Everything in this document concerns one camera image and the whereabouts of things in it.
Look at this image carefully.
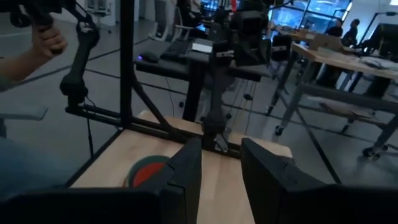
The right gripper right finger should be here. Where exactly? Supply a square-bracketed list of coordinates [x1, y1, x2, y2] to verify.
[241, 138, 330, 224]

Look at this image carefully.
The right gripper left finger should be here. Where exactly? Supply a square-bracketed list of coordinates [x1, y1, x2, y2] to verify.
[136, 138, 203, 224]

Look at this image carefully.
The person's forearm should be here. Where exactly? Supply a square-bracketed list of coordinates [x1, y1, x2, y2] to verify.
[0, 49, 44, 93]

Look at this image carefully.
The large green bowl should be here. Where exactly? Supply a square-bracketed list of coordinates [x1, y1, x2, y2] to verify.
[124, 154, 171, 189]

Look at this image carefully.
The brown cardboard sheet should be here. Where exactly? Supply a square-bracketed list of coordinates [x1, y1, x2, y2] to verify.
[320, 101, 374, 119]

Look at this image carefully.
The black desk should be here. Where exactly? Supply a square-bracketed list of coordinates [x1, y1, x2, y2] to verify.
[134, 37, 271, 123]

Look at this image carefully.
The black computer mouse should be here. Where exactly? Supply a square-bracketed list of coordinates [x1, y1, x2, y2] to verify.
[137, 50, 161, 64]

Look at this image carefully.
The black keyboard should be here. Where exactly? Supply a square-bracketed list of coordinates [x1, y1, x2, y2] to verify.
[160, 39, 193, 62]

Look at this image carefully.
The white notebook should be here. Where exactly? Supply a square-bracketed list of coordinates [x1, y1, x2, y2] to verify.
[191, 42, 214, 54]

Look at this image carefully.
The black office chair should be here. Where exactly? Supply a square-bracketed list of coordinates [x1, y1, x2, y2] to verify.
[270, 33, 293, 63]

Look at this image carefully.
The wooden table with metal legs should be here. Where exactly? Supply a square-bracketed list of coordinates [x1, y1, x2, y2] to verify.
[267, 42, 398, 159]

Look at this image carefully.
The cardboard box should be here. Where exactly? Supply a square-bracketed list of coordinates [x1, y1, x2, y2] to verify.
[308, 32, 345, 52]

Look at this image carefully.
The grey office chair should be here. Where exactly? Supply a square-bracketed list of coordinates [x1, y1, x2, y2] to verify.
[148, 0, 193, 43]

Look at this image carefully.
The person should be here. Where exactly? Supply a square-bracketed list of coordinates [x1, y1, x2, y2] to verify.
[341, 18, 361, 47]
[325, 19, 345, 38]

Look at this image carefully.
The grey chair armrest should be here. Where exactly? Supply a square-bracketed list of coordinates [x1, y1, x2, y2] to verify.
[0, 106, 49, 121]

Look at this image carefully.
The person's hand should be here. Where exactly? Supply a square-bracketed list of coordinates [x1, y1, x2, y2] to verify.
[30, 23, 68, 62]

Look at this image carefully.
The black aluminium frame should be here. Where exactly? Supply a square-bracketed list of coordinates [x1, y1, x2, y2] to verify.
[63, 0, 249, 187]

